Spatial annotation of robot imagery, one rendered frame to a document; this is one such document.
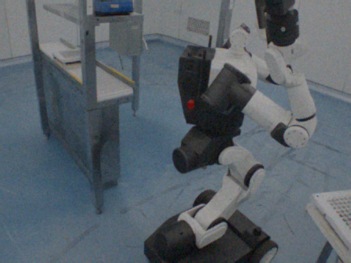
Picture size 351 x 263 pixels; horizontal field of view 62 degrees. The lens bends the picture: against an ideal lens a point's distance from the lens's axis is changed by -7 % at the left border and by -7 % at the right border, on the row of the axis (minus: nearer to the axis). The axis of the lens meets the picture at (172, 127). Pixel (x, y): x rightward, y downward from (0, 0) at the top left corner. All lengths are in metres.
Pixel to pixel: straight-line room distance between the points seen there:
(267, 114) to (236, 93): 0.12
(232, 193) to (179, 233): 0.36
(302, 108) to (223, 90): 0.25
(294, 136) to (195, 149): 0.45
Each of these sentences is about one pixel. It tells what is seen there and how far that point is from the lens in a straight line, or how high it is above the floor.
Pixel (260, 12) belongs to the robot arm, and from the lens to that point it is 1.47.
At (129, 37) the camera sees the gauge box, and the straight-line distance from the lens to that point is 1.76.
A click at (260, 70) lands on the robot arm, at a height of 1.10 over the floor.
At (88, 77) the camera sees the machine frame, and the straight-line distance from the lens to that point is 1.63.
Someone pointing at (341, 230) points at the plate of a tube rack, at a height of 0.89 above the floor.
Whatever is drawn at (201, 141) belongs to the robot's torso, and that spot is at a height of 0.87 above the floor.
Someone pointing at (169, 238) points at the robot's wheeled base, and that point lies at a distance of 1.57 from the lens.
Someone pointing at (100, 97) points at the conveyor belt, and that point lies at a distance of 1.80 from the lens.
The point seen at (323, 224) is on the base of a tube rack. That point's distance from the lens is 1.10.
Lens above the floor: 1.53
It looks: 29 degrees down
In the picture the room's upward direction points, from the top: 5 degrees clockwise
